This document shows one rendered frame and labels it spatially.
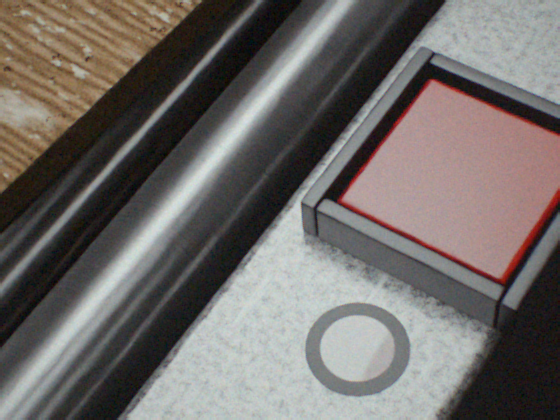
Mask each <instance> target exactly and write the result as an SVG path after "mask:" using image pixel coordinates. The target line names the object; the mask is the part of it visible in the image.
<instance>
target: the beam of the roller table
mask: <svg viewBox="0 0 560 420"><path fill-rule="evenodd" d="M420 46H424V47H426V48H429V49H431V50H433V51H434V52H435V54H436V53H440V54H443V55H445V56H447V57H449V58H452V59H454V60H456V61H459V62H461V63H463V64H466V65H468V66H470V67H473V68H475V69H477V70H480V71H482V72H484V73H487V74H489V75H491V76H494V77H496V78H498V79H500V80H505V81H507V82H510V83H512V84H514V85H517V86H519V87H521V88H524V89H526V90H527V91H530V92H532V93H534V94H537V95H539V96H541V97H544V98H546V99H548V100H550V101H553V102H555V103H557V104H560V0H445V1H444V2H443V4H442V5H441V6H440V8H439V9H438V10H437V11H436V13H435V14H434V15H433V16H432V18H431V19H430V20H429V22H428V23H427V24H426V25H425V27H424V28H423V29H422V31H421V33H420V34H419V36H418V37H417V38H416V39H415V41H414V42H413V43H412V44H411V46H410V47H409V48H408V50H407V51H406V52H405V53H404V55H403V56H402V57H401V58H400V60H399V61H398V62H397V64H396V65H395V66H394V67H393V69H392V70H391V71H390V72H389V74H388V75H387V76H386V78H385V79H384V80H383V81H382V83H381V84H380V85H379V86H378V88H377V89H376V90H375V92H374V93H373V94H372V95H371V96H370V97H369V98H368V99H367V101H366V102H365V103H364V105H363V106H362V107H361V108H360V110H359V111H358V112H357V113H356V115H355V116H354V117H353V119H352V120H351V121H350V122H349V124H348V125H347V126H346V127H345V129H344V130H343V131H342V133H341V134H340V135H339V136H338V138H337V139H336V140H335V141H334V143H333V144H332V145H331V147H330V148H329V149H328V150H327V152H326V153H325V154H324V157H323V158H322V159H321V161H320V162H319V163H318V164H317V166H316V167H315V168H314V170H313V171H312V172H311V173H310V175H309V176H308V177H307V178H306V180H305V181H304V182H303V184H302V185H300V186H299V188H298V189H297V190H296V191H295V193H294V194H293V195H292V197H291V198H290V199H289V200H288V202H287V203H286V204H285V205H284V207H283V208H282V209H281V211H280V212H279V213H278V214H277V216H276V217H275V218H274V219H273V221H272V222H271V223H270V225H269V226H268V227H267V228H266V230H265V231H264V232H263V233H262V235H261V236H260V237H259V239H258V240H257V241H256V242H255V244H254V245H253V246H252V247H251V249H250V250H249V251H248V253H247V254H246V255H245V256H244V259H243V260H242V261H241V263H240V264H239V265H238V267H236V268H235V269H234V271H233V272H232V273H231V274H230V276H229V277H228V278H227V280H226V281H225V282H224V283H223V285H222V286H221V287H220V288H219V290H218V291H217V292H216V294H215V295H214V296H213V297H212V299H211V300H210V301H209V302H208V304H207V305H206V306H205V308H204V309H203V310H202V311H201V313H200V314H199V315H198V316H197V318H196V319H195V320H194V322H193V323H192V324H191V325H190V327H189V328H188V329H187V330H186V332H185V333H184V334H183V336H182V337H181V338H180V339H179V341H178V342H177V343H176V344H175V346H174V347H173V348H172V350H171V351H170V352H169V353H168V355H167V356H166V357H165V358H164V359H163V360H162V361H161V363H160V364H159V365H158V366H157V368H156V369H155V370H154V371H153V373H152V374H151V375H150V378H149V379H148V380H147V382H146V383H145V384H144V385H143V387H142V388H141V389H140V391H139V392H138V393H137V394H136V396H135V397H134V398H133V399H132V401H131V402H130V403H129V405H128V406H127V407H126V408H125V410H124V411H123V412H122V413H121V415H120V416H119V417H118V419H117V420H488V418H489V417H490V415H491V413H492V412H493V410H494V409H495V407H496V405H497V404H498V402H499V400H500V399H501V397H502V396H503V394H504V392H505V391H506V389H507V387H508V386H509V384H510V383H511V381H512V379H513V378H514V376H515V375H516V374H517V372H518V371H519V369H520V367H521V366H522V364H523V362H524V361H525V359H526V358H527V357H526V356H527V354H528V353H529V351H530V349H531V348H532V346H533V345H534V343H535V341H536V340H537V338H538V336H539V335H540V333H541V332H542V330H543V328H544V327H545V325H546V323H547V322H548V320H549V319H550V317H551V315H552V314H553V312H554V310H555V309H556V307H557V306H558V304H559V302H560V264H559V265H558V267H557V268H556V270H555V272H554V273H553V275H552V276H551V277H550V279H549V280H548V282H547V283H546V285H545V287H544V288H543V290H542V291H541V293H540V295H539V296H538V298H537V299H536V301H535V303H534V304H533V306H532V307H531V309H530V311H529V312H528V314H527V315H526V317H525V318H524V320H523V322H522V323H521V325H520V328H519V330H518V331H517V333H516V334H515V335H514V336H513V337H510V336H508V335H506V334H504V333H502V332H500V331H499V330H498V329H497V326H496V327H495V328H493V327H490V326H489V325H487V324H485V323H483V322H481V321H479V320H477V319H475V318H473V317H471V316H469V315H467V314H465V313H463V312H461V311H459V310H457V309H455V308H453V307H452V306H450V305H448V304H446V303H444V302H442V301H440V300H438V299H436V298H434V297H432V296H430V295H428V294H426V293H424V292H422V291H420V290H418V289H417V288H415V287H413V286H411V285H409V284H408V283H406V282H404V281H402V280H400V279H398V278H396V277H394V276H392V275H390V274H388V273H386V272H384V271H382V270H381V269H379V268H377V267H373V266H371V265H369V264H367V263H365V262H363V261H361V260H359V259H357V258H355V257H353V256H351V255H349V254H347V253H346V252H344V251H342V250H340V249H338V248H336V247H334V246H332V245H330V244H328V243H326V242H324V241H323V240H321V239H320V238H319V235H318V236H313V235H311V234H310V233H308V232H306V231H304V230H303V225H302V215H301V204H300V202H301V199H302V198H303V197H304V195H305V194H306V193H307V191H308V190H309V189H310V188H311V186H312V185H314V183H315V182H316V181H317V180H318V178H319V177H320V176H321V174H322V173H323V172H324V169H325V168H326V167H327V165H328V164H329V163H330V162H331V160H332V159H333V158H334V156H335V155H336V154H337V153H338V151H339V150H340V149H341V147H342V146H343V145H344V144H345V142H346V141H347V140H348V139H349V137H350V136H351V135H352V133H353V132H354V131H355V130H356V128H357V127H358V126H359V124H360V123H361V122H362V121H363V119H364V118H365V117H366V115H367V114H368V113H369V112H370V110H371V109H372V108H373V106H374V105H375V104H376V103H377V101H378V100H379V99H380V97H381V96H383V95H384V93H385V92H386V91H387V89H388V88H389V87H390V86H391V84H392V83H393V82H394V80H395V79H396V78H397V77H398V75H399V74H400V73H401V72H402V70H403V69H404V68H405V66H406V65H407V64H408V63H409V61H410V60H411V59H412V57H413V56H414V55H415V54H416V52H417V51H418V50H419V47H420ZM353 302H363V303H370V304H374V305H377V306H380V307H382V308H384V309H386V310H388V311H389V312H391V313H392V314H394V315H395V316H396V317H397V318H398V319H399V320H400V321H401V323H402V324H403V325H404V327H405V328H406V330H407V333H408V335H409V338H410V343H411V357H410V360H409V364H408V366H407V368H406V370H405V372H404V374H403V375H402V376H401V377H400V378H399V380H398V381H397V382H395V383H394V384H393V385H392V386H390V387H389V388H387V389H385V390H383V391H382V392H379V393H376V394H373V395H369V396H361V397H356V396H346V395H342V394H338V393H336V392H334V391H331V390H329V389H328V388H326V386H324V385H323V384H321V383H320V382H319V381H318V379H317V378H316V377H315V376H314V375H313V373H312V372H311V370H310V368H309V366H308V363H307V360H306V354H305V344H306V339H307V336H308V333H309V331H310V329H311V327H312V326H313V324H314V323H315V322H316V321H317V319H318V318H319V317H320V316H322V315H323V314H324V312H326V311H327V310H329V309H331V308H333V307H335V306H338V305H342V304H345V303H353Z"/></svg>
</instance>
